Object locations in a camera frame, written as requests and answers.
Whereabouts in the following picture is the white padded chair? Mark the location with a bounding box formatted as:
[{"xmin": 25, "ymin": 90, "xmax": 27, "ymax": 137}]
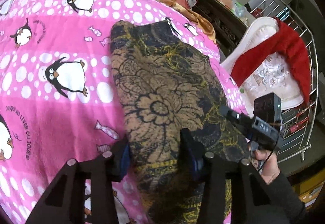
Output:
[{"xmin": 221, "ymin": 17, "xmax": 303, "ymax": 117}]

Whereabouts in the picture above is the pink penguin bed blanket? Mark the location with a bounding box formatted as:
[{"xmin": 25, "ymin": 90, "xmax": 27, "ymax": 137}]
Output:
[{"xmin": 1, "ymin": 0, "xmax": 245, "ymax": 223}]

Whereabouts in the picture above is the dark floral batik garment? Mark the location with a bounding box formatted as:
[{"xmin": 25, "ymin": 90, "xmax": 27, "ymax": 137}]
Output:
[{"xmin": 110, "ymin": 21, "xmax": 248, "ymax": 223}]

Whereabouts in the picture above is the dark carved wooden headboard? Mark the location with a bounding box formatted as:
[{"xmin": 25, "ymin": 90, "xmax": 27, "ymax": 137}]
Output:
[{"xmin": 192, "ymin": 0, "xmax": 247, "ymax": 57}]

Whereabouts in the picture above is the person's right forearm dark sleeve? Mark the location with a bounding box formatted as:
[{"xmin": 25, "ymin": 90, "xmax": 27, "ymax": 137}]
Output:
[{"xmin": 268, "ymin": 172, "xmax": 306, "ymax": 223}]

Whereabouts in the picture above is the person's right hand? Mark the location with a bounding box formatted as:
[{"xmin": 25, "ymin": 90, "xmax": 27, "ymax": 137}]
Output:
[{"xmin": 253, "ymin": 149, "xmax": 280, "ymax": 185}]

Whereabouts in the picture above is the red cloth on chair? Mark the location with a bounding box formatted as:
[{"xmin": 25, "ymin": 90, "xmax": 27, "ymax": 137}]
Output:
[{"xmin": 230, "ymin": 18, "xmax": 311, "ymax": 106}]

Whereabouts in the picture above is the metal drying rack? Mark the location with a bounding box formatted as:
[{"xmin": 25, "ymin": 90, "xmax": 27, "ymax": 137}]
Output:
[{"xmin": 251, "ymin": 0, "xmax": 319, "ymax": 163}]

